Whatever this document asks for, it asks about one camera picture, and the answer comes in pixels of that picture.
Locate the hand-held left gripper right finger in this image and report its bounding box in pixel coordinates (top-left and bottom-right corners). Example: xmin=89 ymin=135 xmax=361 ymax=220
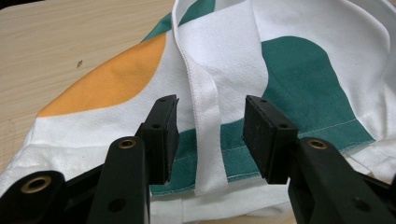
xmin=242 ymin=95 xmax=396 ymax=224

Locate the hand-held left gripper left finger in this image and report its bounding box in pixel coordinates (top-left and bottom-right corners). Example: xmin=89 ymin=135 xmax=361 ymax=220
xmin=87 ymin=94 xmax=180 ymax=224

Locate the white green orange tote bag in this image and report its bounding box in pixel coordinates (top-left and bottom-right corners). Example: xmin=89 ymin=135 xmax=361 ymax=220
xmin=0 ymin=0 xmax=396 ymax=224

